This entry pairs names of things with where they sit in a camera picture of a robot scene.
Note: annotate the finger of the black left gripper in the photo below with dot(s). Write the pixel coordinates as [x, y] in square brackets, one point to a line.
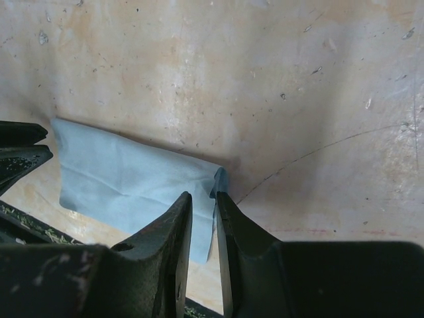
[15, 134]
[17, 162]

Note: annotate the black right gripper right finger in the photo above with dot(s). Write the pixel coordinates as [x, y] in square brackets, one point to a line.
[262, 276]

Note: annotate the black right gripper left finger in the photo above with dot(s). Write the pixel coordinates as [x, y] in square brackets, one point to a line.
[143, 276]

